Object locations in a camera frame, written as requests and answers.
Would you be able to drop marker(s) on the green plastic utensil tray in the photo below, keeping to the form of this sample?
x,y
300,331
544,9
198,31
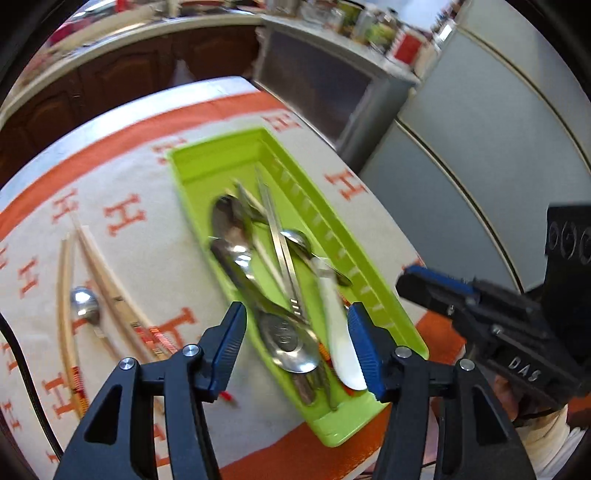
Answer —
x,y
207,161

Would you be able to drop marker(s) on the white kitchen countertop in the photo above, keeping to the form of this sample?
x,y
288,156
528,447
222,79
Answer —
x,y
138,41

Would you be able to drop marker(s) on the white table cover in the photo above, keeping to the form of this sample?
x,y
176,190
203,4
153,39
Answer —
x,y
138,104

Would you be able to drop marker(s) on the large steel spoon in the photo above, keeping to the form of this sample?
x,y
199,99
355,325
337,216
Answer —
x,y
288,341

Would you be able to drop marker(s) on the medium steel spoon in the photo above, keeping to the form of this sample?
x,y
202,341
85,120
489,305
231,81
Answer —
x,y
231,219

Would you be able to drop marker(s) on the grey refrigerator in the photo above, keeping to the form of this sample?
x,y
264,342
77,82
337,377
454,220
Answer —
x,y
485,138

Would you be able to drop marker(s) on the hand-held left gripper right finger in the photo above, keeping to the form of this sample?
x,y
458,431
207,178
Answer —
x,y
364,350

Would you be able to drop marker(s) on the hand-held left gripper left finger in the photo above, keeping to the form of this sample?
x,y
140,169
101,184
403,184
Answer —
x,y
231,341

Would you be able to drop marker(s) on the red label container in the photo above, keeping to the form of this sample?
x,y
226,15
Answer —
x,y
407,45

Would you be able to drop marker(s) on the white ceramic spoon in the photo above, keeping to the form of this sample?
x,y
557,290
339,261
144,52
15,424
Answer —
x,y
341,341

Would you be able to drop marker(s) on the orange and white printed blanket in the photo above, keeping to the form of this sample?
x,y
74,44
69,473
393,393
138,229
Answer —
x,y
138,258

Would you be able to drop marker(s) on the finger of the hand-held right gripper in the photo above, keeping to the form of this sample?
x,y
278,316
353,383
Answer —
x,y
425,293
443,279

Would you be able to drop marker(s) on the dark wooden kitchen cabinets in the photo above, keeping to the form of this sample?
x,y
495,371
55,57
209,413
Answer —
x,y
115,83

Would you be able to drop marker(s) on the row of jars and bottles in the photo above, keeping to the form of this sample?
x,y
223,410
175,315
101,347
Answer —
x,y
360,23

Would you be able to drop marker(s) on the hanging plastic bag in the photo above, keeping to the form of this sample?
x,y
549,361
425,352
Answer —
x,y
182,73

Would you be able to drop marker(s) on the grey metal cabinet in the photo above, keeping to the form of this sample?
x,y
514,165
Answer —
x,y
314,78

